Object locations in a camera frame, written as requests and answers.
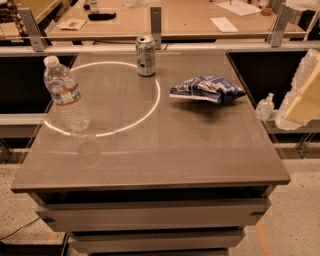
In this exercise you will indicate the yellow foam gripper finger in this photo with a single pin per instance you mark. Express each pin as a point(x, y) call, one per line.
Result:
point(296, 112)
point(306, 81)

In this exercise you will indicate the blue chip bag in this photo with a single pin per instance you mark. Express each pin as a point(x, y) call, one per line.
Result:
point(215, 89)

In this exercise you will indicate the green 7up can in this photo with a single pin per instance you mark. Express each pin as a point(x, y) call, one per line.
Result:
point(145, 55)

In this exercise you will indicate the brown tape roll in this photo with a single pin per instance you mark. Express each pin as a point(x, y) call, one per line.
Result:
point(266, 11)

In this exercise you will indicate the white paper sheet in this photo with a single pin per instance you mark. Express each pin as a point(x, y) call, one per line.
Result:
point(238, 7)

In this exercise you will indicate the white envelope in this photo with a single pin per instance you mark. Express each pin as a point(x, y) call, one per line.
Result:
point(224, 25)

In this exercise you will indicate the upper cabinet drawer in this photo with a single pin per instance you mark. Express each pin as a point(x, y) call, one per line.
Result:
point(153, 215)

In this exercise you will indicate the cabinet drawer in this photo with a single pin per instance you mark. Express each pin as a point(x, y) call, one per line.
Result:
point(164, 241)
point(153, 215)

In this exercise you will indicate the lower cabinet drawer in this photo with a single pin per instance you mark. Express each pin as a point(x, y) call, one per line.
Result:
point(164, 241)

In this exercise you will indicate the black object on desk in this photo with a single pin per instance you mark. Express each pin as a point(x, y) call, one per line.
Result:
point(101, 16)

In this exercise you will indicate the clear plastic water bottle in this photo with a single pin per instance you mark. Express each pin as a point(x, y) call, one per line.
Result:
point(66, 95)

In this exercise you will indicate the brown paper packet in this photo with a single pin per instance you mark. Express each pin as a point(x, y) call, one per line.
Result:
point(72, 24)

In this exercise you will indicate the right metal bracket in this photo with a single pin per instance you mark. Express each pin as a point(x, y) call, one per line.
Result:
point(285, 15)

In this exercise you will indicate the metal bracket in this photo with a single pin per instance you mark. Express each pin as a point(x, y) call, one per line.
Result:
point(156, 29)
point(285, 15)
point(36, 39)

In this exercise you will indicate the middle metal bracket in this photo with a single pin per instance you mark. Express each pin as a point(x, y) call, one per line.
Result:
point(156, 29)

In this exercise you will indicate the left metal bracket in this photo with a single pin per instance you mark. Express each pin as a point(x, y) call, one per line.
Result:
point(36, 39)

